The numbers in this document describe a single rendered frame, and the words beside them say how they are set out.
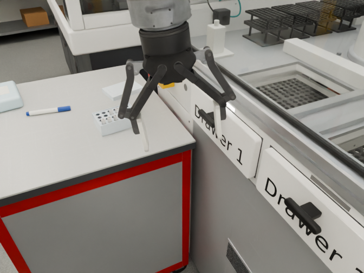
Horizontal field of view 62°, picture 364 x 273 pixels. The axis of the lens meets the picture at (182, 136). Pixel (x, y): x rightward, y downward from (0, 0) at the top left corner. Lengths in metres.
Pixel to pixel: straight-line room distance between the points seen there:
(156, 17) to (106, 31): 0.98
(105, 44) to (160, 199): 0.74
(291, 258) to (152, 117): 0.58
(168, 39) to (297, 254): 0.49
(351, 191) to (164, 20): 0.37
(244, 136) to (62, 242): 0.63
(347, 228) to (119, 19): 1.17
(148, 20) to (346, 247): 0.44
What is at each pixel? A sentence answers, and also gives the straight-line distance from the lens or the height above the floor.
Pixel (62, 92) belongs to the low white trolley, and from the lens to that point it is 1.21.
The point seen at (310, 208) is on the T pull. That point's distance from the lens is 0.55.
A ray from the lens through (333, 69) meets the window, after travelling 0.50.
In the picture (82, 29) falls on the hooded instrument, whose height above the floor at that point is 0.91.
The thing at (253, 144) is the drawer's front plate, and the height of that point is 0.92.
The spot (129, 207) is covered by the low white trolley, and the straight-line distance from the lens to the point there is 0.97.
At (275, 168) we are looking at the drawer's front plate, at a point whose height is 0.91.
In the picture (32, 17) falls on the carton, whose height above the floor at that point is 0.25.
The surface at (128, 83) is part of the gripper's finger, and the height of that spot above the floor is 1.08.
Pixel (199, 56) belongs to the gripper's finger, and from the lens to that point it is 0.49.
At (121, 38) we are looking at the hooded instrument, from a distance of 1.43.
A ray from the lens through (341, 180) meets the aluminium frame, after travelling 0.52.
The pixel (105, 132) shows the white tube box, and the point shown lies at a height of 0.77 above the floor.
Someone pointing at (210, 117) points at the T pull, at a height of 0.91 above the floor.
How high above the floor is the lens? 1.30
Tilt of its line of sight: 37 degrees down
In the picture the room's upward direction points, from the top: straight up
